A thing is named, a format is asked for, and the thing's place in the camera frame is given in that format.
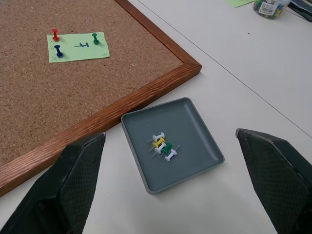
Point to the white push pin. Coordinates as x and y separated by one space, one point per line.
170 155
159 136
159 147

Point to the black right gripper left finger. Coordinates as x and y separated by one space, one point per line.
73 185

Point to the green push pin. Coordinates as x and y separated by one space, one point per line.
95 38
167 148

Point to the light green paper note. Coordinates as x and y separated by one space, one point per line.
80 47

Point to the wooden framed cork board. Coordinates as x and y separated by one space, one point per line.
80 83

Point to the clear jar of pins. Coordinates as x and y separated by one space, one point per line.
271 8

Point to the dark flat object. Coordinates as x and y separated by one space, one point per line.
301 9

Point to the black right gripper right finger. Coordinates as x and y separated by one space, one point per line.
275 180

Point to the light green paper sheet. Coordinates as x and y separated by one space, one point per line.
240 2

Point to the grey square plastic tray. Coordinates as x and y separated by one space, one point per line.
175 136

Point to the blue push pin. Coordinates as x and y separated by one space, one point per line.
58 51

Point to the yellow push pin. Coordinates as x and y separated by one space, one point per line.
159 141

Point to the red push pin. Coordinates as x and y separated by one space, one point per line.
55 34

